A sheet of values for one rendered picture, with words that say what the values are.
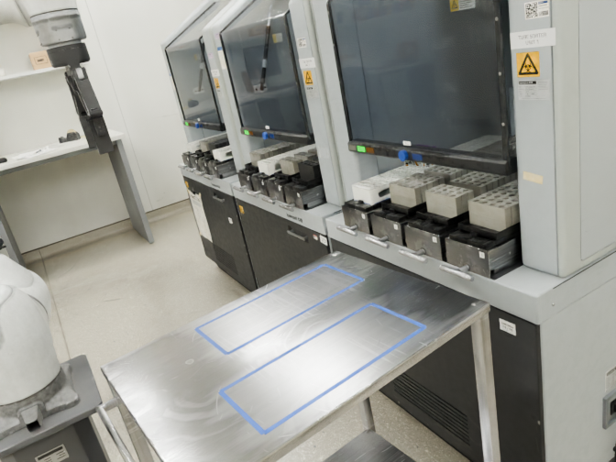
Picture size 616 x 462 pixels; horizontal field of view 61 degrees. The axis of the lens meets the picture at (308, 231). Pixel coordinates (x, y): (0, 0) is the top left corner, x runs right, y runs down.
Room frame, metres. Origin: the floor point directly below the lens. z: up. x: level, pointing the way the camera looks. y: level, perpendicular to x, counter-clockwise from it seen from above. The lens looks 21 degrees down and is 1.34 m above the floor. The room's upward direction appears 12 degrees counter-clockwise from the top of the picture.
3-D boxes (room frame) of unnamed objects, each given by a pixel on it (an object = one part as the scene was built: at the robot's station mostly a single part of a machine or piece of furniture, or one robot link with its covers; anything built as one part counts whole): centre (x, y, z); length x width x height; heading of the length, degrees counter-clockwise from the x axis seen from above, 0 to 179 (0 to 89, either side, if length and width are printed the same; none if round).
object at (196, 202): (3.08, 0.64, 0.43); 0.27 x 0.02 x 0.36; 26
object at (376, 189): (1.60, -0.32, 0.83); 0.30 x 0.10 x 0.06; 116
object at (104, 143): (1.07, 0.37, 1.22); 0.03 x 0.01 x 0.07; 116
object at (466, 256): (1.25, -0.64, 0.78); 0.73 x 0.14 x 0.09; 116
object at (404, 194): (1.42, -0.29, 0.85); 0.12 x 0.02 x 0.06; 27
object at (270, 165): (2.23, 0.00, 0.83); 0.30 x 0.10 x 0.06; 116
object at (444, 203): (1.28, -0.36, 0.85); 0.12 x 0.02 x 0.06; 26
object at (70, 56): (1.13, 0.40, 1.36); 0.08 x 0.07 x 0.09; 26
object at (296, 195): (2.02, -0.26, 0.78); 0.73 x 0.14 x 0.09; 116
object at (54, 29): (1.13, 0.40, 1.43); 0.09 x 0.09 x 0.06
